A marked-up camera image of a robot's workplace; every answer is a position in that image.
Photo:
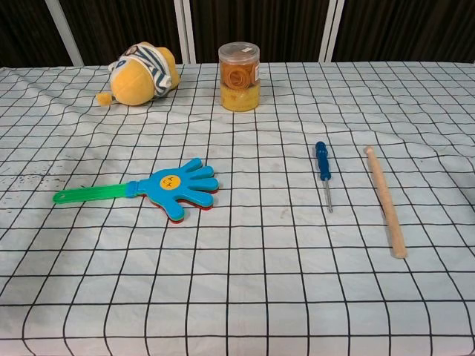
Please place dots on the blue hand clapper toy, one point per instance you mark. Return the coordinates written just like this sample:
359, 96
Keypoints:
174, 189

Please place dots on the clear jar orange contents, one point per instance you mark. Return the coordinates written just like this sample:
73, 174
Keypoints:
239, 92

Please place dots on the white checkered tablecloth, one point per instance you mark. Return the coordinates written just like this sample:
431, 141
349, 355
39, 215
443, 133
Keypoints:
237, 278

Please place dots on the yellow plush toy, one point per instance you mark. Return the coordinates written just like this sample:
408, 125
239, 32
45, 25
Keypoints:
133, 85

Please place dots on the wooden stick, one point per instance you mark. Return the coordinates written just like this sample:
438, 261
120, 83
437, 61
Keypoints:
386, 200

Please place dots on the white metal frame post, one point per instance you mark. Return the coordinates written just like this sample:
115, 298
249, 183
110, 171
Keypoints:
185, 29
65, 33
331, 29

